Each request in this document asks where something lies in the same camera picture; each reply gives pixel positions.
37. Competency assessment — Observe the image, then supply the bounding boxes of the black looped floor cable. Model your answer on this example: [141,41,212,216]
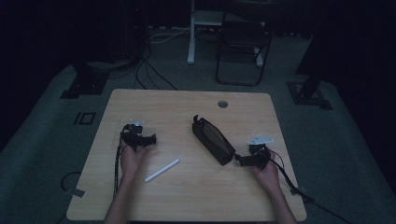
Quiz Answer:
[60,170,82,192]

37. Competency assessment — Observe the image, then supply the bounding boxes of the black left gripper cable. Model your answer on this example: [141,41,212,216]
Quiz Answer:
[112,137,129,199]

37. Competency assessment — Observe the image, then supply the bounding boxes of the black folding chair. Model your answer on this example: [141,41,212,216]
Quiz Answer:
[215,19,273,88]

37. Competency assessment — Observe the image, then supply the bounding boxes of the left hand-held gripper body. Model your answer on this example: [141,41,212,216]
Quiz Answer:
[120,118,148,152]

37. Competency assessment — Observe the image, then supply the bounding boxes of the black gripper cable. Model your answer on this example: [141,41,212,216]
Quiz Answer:
[268,148,354,224]
[112,137,129,199]

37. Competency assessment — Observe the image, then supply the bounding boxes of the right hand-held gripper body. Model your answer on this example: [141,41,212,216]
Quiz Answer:
[247,134,275,171]

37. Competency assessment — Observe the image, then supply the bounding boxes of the white desk leg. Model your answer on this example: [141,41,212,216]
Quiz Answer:
[187,0,198,65]

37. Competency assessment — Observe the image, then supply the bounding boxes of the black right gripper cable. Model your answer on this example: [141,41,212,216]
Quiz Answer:
[268,148,354,224]

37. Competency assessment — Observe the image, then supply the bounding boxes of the person's right hand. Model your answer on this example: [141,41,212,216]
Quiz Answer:
[249,154,282,194]

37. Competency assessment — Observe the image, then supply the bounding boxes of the black pencil case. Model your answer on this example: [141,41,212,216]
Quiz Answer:
[191,114,237,167]

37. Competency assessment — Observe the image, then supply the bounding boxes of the grey floor tape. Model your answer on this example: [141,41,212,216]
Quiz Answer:
[64,186,86,199]

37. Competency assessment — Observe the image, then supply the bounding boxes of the person's left hand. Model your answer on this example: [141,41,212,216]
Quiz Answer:
[119,138,151,180]

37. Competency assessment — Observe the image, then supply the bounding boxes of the black stand base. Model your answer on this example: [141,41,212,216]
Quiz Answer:
[286,79,333,111]
[60,61,110,100]

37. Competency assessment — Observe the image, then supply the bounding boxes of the white pen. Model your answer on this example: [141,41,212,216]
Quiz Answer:
[144,158,181,184]

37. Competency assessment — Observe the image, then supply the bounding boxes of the black floor cables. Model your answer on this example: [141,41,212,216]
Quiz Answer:
[133,40,179,91]

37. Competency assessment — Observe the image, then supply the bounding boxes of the white floor cable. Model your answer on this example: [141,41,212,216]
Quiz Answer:
[148,27,191,45]

